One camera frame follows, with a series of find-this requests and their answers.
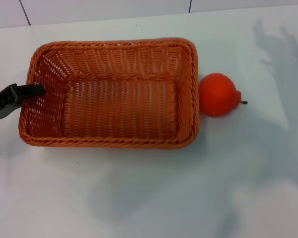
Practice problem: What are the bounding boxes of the orange woven plastic basket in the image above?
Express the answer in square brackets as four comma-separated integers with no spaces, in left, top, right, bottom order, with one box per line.
[18,37,201,151]

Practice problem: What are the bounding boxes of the orange toy persimmon fruit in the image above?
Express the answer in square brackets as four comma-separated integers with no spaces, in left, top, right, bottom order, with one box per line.
[198,72,249,117]

